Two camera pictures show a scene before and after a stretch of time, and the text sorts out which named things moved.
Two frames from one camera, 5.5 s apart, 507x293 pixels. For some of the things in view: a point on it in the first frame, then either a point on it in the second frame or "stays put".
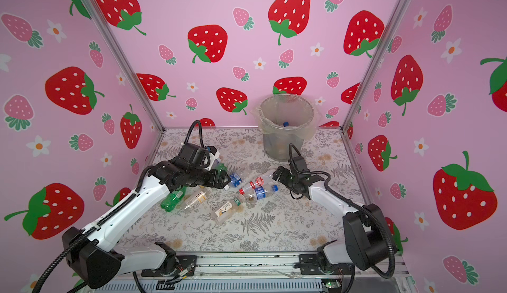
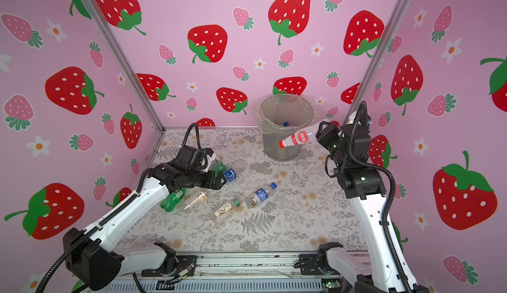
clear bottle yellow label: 196,199 stays put
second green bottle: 172,200 stays put
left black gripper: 214,183 stays put
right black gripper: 285,172 -> 325,135
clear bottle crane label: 225,209 stays put
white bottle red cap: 261,181 -> 300,137
